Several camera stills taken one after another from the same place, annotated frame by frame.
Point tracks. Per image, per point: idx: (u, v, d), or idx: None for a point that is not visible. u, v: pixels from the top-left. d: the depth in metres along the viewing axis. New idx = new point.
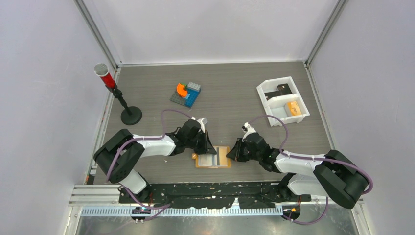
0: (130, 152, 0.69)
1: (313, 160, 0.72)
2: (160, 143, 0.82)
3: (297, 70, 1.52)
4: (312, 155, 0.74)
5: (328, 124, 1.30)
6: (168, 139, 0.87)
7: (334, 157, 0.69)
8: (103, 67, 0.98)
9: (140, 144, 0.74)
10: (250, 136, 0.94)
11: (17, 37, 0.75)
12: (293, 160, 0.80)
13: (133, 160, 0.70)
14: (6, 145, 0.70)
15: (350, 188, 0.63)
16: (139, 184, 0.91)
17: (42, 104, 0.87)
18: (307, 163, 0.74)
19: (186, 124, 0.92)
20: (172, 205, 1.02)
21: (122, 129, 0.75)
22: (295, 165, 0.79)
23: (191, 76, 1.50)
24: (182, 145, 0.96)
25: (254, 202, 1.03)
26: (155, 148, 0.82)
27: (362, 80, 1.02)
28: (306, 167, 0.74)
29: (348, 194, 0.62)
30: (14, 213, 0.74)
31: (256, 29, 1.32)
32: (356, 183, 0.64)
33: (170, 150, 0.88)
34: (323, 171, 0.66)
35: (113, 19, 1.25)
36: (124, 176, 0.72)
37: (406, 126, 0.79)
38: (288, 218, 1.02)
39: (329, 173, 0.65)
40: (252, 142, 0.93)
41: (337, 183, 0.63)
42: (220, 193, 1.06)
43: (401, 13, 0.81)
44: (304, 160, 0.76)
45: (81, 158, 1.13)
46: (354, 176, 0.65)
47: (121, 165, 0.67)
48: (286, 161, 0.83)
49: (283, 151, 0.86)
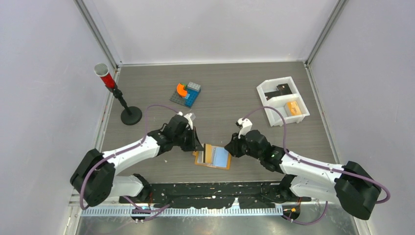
0: (98, 177, 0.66)
1: (332, 171, 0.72)
2: (138, 152, 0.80)
3: (297, 70, 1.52)
4: (330, 165, 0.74)
5: (328, 125, 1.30)
6: (149, 141, 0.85)
7: (354, 172, 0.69)
8: (103, 67, 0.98)
9: (112, 163, 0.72)
10: (252, 135, 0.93)
11: (17, 37, 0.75)
12: (304, 168, 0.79)
13: (106, 183, 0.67)
14: (6, 145, 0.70)
15: (365, 201, 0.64)
16: (135, 187, 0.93)
17: (42, 104, 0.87)
18: (324, 173, 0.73)
19: (172, 119, 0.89)
20: (172, 205, 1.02)
21: (90, 150, 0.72)
22: (308, 173, 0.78)
23: (191, 76, 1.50)
24: (170, 142, 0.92)
25: (254, 202, 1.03)
26: (135, 156, 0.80)
27: (363, 80, 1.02)
28: (322, 177, 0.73)
29: (363, 207, 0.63)
30: (13, 214, 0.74)
31: (255, 29, 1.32)
32: (370, 196, 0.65)
33: (154, 152, 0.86)
34: (341, 185, 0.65)
35: (113, 19, 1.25)
36: (106, 195, 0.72)
37: (406, 126, 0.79)
38: (288, 218, 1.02)
39: (349, 188, 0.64)
40: (253, 141, 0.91)
41: (356, 199, 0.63)
42: (220, 193, 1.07)
43: (400, 12, 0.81)
44: (319, 170, 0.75)
45: (81, 158, 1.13)
46: (368, 188, 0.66)
47: (91, 192, 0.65)
48: (295, 166, 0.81)
49: (288, 153, 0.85)
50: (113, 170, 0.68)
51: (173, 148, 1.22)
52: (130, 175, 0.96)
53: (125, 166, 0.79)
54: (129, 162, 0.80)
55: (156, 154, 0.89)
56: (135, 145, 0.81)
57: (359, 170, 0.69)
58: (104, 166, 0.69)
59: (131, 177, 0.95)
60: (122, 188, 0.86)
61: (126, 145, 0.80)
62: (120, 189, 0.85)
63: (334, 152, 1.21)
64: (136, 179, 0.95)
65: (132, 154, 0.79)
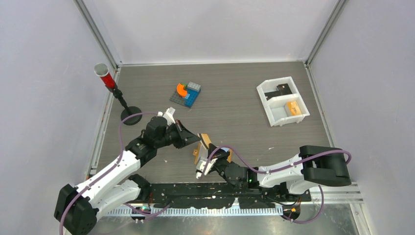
0: (74, 217, 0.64)
1: (294, 166, 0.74)
2: (115, 175, 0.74)
3: (297, 70, 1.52)
4: (291, 162, 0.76)
5: (328, 125, 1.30)
6: (127, 158, 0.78)
7: (310, 154, 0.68)
8: (103, 67, 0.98)
9: (87, 197, 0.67)
10: (232, 172, 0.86)
11: (17, 37, 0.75)
12: (276, 175, 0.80)
13: (85, 219, 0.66)
14: (6, 145, 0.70)
15: (338, 171, 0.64)
16: (129, 194, 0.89)
17: (42, 104, 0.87)
18: (291, 172, 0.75)
19: (147, 125, 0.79)
20: (172, 205, 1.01)
21: (62, 187, 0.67)
22: (281, 178, 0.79)
23: (191, 76, 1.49)
24: (151, 150, 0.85)
25: (254, 203, 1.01)
26: (114, 179, 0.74)
27: (363, 80, 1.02)
28: (292, 176, 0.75)
29: (340, 177, 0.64)
30: (14, 213, 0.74)
31: (255, 29, 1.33)
32: (338, 162, 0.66)
33: (136, 166, 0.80)
34: (311, 173, 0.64)
35: (113, 19, 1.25)
36: (96, 220, 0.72)
37: (406, 126, 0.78)
38: (288, 218, 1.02)
39: (320, 172, 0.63)
40: (237, 177, 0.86)
41: (329, 177, 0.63)
42: (220, 193, 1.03)
43: (400, 12, 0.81)
44: (286, 170, 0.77)
45: (80, 158, 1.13)
46: (330, 159, 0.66)
47: (74, 229, 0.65)
48: (269, 178, 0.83)
49: (259, 171, 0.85)
50: (85, 208, 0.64)
51: (173, 148, 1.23)
52: (124, 182, 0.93)
53: (105, 191, 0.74)
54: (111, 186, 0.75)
55: (140, 167, 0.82)
56: (110, 169, 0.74)
57: (312, 150, 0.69)
58: (78, 203, 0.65)
59: (125, 184, 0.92)
60: (116, 201, 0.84)
61: (101, 171, 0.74)
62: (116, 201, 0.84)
63: None
64: (131, 183, 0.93)
65: (108, 180, 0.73)
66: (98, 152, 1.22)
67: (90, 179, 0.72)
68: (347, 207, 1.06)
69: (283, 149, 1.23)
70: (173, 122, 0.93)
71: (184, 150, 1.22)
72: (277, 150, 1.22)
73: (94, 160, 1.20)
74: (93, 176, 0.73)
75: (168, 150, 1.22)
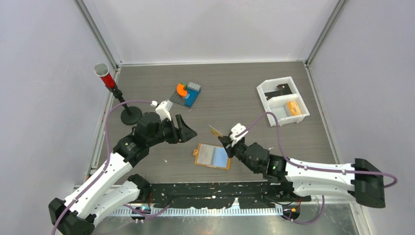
0: (65, 229, 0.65)
1: (344, 173, 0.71)
2: (104, 181, 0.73)
3: (297, 70, 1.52)
4: (340, 168, 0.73)
5: (328, 125, 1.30)
6: (114, 163, 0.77)
7: (364, 168, 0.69)
8: (103, 67, 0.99)
9: (75, 211, 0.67)
10: (254, 151, 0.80)
11: (17, 37, 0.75)
12: (314, 174, 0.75)
13: (79, 229, 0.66)
14: (6, 145, 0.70)
15: (379, 193, 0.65)
16: (127, 196, 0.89)
17: (42, 104, 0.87)
18: (337, 177, 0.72)
19: (138, 121, 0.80)
20: (172, 205, 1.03)
21: (50, 203, 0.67)
22: (319, 179, 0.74)
23: (191, 76, 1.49)
24: (143, 148, 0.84)
25: (254, 203, 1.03)
26: (104, 186, 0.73)
27: (363, 80, 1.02)
28: (336, 181, 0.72)
29: (381, 199, 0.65)
30: (14, 213, 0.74)
31: (255, 29, 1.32)
32: (382, 187, 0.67)
33: (125, 168, 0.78)
34: (357, 185, 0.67)
35: (113, 19, 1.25)
36: (93, 225, 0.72)
37: (406, 126, 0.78)
38: (288, 218, 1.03)
39: (368, 188, 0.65)
40: (258, 159, 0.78)
41: (376, 195, 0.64)
42: (220, 193, 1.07)
43: (399, 12, 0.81)
44: (331, 174, 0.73)
45: (80, 158, 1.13)
46: (378, 180, 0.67)
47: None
48: (303, 175, 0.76)
49: (289, 161, 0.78)
50: (75, 222, 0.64)
51: (173, 148, 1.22)
52: (123, 183, 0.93)
53: (97, 199, 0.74)
54: (102, 193, 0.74)
55: (132, 167, 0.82)
56: (98, 176, 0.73)
57: (367, 166, 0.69)
58: (66, 217, 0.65)
59: (123, 186, 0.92)
60: (114, 204, 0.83)
61: (88, 181, 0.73)
62: (114, 206, 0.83)
63: (334, 152, 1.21)
64: (130, 184, 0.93)
65: (97, 189, 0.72)
66: (98, 152, 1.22)
67: (78, 191, 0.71)
68: (347, 207, 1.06)
69: (283, 149, 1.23)
70: (170, 119, 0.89)
71: (184, 150, 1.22)
72: (277, 150, 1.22)
73: (94, 160, 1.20)
74: (80, 187, 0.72)
75: (168, 150, 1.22)
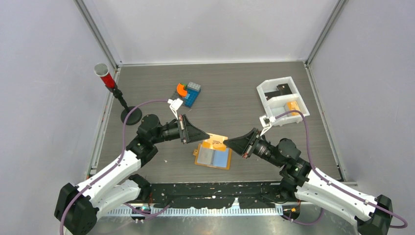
0: (75, 216, 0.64)
1: (365, 203, 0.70)
2: (116, 174, 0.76)
3: (296, 70, 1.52)
4: (365, 198, 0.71)
5: (327, 125, 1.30)
6: (128, 158, 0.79)
7: (385, 206, 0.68)
8: (103, 67, 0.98)
9: (88, 197, 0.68)
10: (287, 147, 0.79)
11: (17, 37, 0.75)
12: (334, 191, 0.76)
13: (85, 219, 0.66)
14: (6, 146, 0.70)
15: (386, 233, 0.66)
16: (130, 194, 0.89)
17: (42, 104, 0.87)
18: (356, 203, 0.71)
19: (140, 126, 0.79)
20: (172, 205, 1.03)
21: (61, 187, 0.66)
22: (336, 197, 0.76)
23: (191, 76, 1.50)
24: (151, 149, 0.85)
25: (254, 202, 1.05)
26: (115, 179, 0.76)
27: (362, 80, 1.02)
28: (354, 207, 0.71)
29: None
30: (15, 212, 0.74)
31: (255, 29, 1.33)
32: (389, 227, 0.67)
33: (136, 166, 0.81)
34: (374, 219, 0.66)
35: (113, 19, 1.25)
36: (96, 219, 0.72)
37: (406, 126, 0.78)
38: (288, 218, 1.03)
39: (382, 225, 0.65)
40: (288, 155, 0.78)
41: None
42: (220, 193, 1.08)
43: (399, 12, 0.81)
44: (352, 199, 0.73)
45: (81, 157, 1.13)
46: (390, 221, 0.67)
47: (74, 229, 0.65)
48: (323, 188, 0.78)
49: (315, 170, 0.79)
50: (86, 208, 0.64)
51: (173, 148, 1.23)
52: (125, 182, 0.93)
53: (106, 191, 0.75)
54: (112, 185, 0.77)
55: (140, 167, 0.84)
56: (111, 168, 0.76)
57: (389, 205, 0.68)
58: (79, 202, 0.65)
59: (125, 184, 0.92)
60: (115, 202, 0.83)
61: (102, 171, 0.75)
62: (115, 202, 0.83)
63: (334, 153, 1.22)
64: (131, 183, 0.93)
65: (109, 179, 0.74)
66: (98, 152, 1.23)
67: (91, 179, 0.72)
68: None
69: None
70: (176, 117, 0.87)
71: (184, 149, 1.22)
72: None
73: (94, 160, 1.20)
74: (93, 176, 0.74)
75: (167, 150, 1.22)
